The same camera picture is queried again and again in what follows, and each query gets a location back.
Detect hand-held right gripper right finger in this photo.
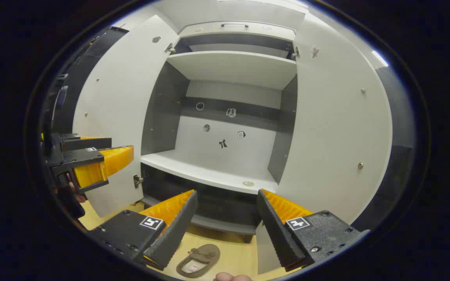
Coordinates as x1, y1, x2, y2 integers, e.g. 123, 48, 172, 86
256, 189, 370, 272

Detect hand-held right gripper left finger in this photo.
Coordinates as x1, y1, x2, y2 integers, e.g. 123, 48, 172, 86
88, 189, 199, 270

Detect brown fuzzy shoe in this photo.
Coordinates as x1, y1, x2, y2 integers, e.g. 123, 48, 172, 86
176, 244, 221, 278

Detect white shoe cabinet door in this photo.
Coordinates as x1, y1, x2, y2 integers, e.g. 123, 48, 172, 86
72, 15, 180, 218
255, 16, 393, 274

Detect ceiling light panel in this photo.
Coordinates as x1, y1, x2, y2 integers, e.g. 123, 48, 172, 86
371, 50, 389, 68

